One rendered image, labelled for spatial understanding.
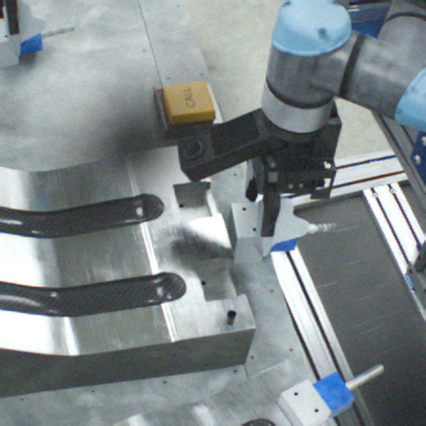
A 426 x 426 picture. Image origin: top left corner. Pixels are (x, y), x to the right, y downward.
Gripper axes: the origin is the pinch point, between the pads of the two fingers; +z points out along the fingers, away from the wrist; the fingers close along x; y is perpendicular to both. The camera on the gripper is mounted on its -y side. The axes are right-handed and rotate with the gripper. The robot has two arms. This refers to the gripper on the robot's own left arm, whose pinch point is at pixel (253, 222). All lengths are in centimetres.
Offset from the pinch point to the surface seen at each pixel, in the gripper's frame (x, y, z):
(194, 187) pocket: 3.1, -6.8, -3.2
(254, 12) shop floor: 133, 33, 85
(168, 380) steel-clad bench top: -18.6, -12.1, 4.6
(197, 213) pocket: 0.5, -6.6, -1.7
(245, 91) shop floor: 100, 25, 85
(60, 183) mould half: 4.5, -23.1, -3.7
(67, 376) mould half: -19.3, -24.0, 1.2
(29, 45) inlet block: 35.4, -27.5, 1.5
